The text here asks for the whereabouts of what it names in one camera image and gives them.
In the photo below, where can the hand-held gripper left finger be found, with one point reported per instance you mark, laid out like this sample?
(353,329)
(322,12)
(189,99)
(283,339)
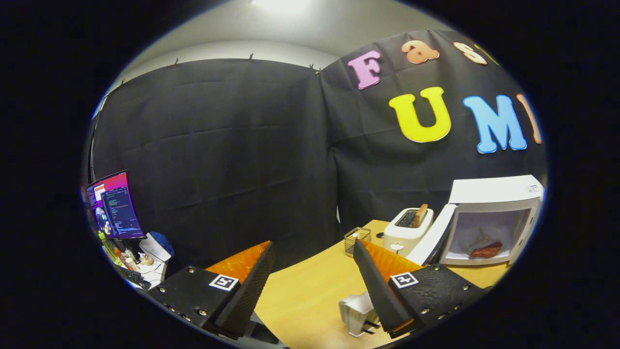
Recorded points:
(249,291)

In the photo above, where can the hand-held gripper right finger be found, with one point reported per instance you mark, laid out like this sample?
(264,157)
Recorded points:
(378,291)

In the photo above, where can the brown meat piece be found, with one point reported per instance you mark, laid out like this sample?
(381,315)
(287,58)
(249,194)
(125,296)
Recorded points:
(486,250)

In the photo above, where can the white toaster oven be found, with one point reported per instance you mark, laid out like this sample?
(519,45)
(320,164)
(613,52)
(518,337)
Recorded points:
(484,191)

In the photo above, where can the cream pop-up toaster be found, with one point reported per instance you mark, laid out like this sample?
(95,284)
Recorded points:
(402,235)

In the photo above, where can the white ribbed tray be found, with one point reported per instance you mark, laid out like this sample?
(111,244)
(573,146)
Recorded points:
(356,310)

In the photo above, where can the toast slice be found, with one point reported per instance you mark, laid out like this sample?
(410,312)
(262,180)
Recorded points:
(421,215)

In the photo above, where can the blue cloth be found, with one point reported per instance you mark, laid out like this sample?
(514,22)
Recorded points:
(163,241)

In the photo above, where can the black keyboard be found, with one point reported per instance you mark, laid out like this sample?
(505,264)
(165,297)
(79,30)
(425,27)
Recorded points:
(134,277)

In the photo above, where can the black backdrop cloth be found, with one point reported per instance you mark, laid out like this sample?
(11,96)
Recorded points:
(218,145)

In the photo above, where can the computer monitor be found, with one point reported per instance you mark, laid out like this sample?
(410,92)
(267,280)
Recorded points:
(116,206)

